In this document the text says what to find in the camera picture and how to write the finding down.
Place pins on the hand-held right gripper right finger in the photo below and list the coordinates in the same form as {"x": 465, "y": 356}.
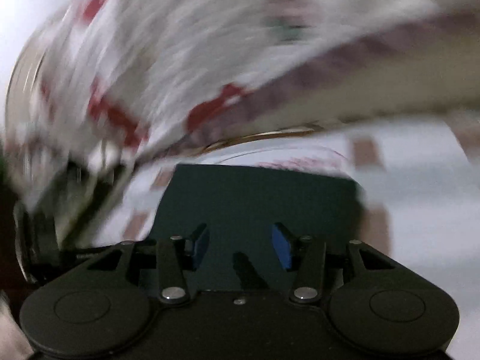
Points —
{"x": 283, "y": 245}

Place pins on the dark green jeans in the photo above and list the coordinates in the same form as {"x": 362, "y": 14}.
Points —
{"x": 243, "y": 198}

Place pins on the white cloth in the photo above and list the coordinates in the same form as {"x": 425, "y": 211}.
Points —
{"x": 11, "y": 333}

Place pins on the cartoon print bed sheet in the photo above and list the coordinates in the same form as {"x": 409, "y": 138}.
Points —
{"x": 412, "y": 180}

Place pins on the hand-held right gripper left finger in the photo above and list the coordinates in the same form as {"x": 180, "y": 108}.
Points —
{"x": 200, "y": 245}

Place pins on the bear print quilt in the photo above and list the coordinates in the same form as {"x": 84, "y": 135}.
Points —
{"x": 187, "y": 45}

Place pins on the beige patterned folded garment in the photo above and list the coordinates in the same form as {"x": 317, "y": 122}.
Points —
{"x": 86, "y": 202}

